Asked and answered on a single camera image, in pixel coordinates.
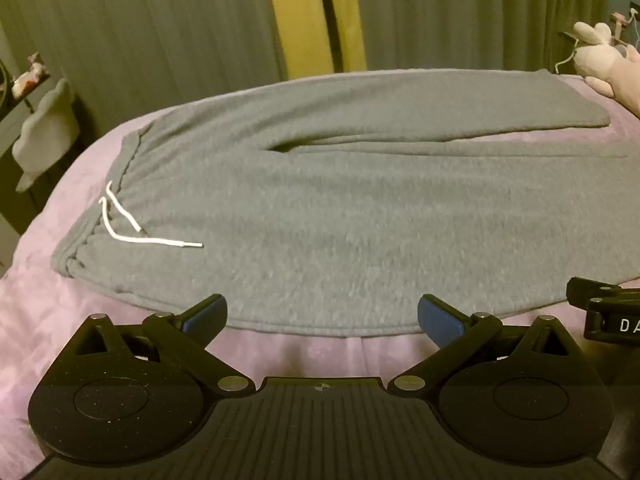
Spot grey desk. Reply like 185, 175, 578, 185
0, 72, 83, 268

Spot cream plush toy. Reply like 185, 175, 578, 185
572, 21, 640, 120

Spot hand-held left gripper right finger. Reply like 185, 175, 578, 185
389, 294, 577, 397

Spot grey sweat pants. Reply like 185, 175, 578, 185
50, 69, 640, 338

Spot small pink figurine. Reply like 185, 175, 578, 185
11, 51, 52, 98

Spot grey pleated curtain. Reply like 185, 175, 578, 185
0, 0, 293, 126
350, 0, 623, 73

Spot yellow curtain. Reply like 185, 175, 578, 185
262, 0, 369, 81

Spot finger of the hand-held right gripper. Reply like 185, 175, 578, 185
566, 276, 623, 307

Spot pink fuzzy blanket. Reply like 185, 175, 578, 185
0, 67, 640, 463

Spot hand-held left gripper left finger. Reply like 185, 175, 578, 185
75, 294, 257, 397

